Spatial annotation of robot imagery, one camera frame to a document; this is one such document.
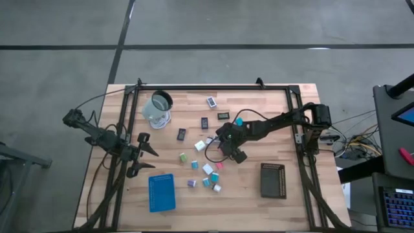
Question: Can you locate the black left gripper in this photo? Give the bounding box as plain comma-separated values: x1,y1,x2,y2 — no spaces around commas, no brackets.
122,132,159,179

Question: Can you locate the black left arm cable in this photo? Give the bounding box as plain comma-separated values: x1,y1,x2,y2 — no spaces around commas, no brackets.
74,84,138,110

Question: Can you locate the black desk pole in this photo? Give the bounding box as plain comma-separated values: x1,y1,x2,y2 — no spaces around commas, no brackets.
386,73,414,100

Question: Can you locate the grey metal table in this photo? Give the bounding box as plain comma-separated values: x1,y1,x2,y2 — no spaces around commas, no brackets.
0,141,53,233

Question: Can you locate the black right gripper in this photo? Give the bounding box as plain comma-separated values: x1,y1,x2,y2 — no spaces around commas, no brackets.
219,138,248,164

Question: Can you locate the white coiled cable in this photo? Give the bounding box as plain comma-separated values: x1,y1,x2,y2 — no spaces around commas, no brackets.
148,111,172,130

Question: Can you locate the blue plastic basket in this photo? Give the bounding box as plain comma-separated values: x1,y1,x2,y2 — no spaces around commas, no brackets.
147,173,177,214

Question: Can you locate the black plastic basket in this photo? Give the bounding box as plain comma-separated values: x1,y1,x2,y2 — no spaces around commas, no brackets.
260,162,287,199

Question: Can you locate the tablet screen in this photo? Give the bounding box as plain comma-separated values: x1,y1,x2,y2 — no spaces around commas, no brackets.
391,102,414,128

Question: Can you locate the grey operator desk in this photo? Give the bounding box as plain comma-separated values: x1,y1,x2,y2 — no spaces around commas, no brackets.
372,83,414,181

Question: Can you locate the black aluminium table frame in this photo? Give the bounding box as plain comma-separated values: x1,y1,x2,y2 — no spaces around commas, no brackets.
74,77,352,231

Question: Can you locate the backlit keyboard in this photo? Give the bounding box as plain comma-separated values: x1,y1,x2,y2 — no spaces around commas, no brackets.
378,186,414,229

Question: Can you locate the red hand tool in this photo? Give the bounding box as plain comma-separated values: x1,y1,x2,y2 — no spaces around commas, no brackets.
398,147,414,166

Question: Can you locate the floor cable bundle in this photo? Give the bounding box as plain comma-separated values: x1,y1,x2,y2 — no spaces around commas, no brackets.
318,109,384,161

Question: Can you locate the white paper sheet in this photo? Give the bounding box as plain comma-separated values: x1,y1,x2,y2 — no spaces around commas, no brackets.
336,166,352,210

